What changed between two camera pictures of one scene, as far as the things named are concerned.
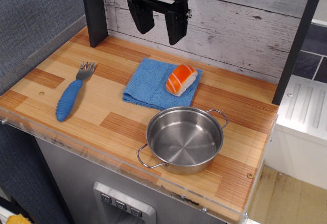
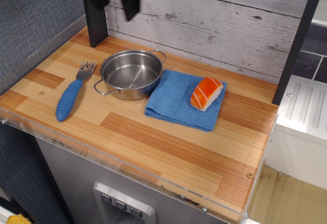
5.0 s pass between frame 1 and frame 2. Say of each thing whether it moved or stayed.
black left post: stayed
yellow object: stayed
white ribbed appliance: stayed
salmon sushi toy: moved
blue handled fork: stayed
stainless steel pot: moved
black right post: stayed
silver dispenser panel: stayed
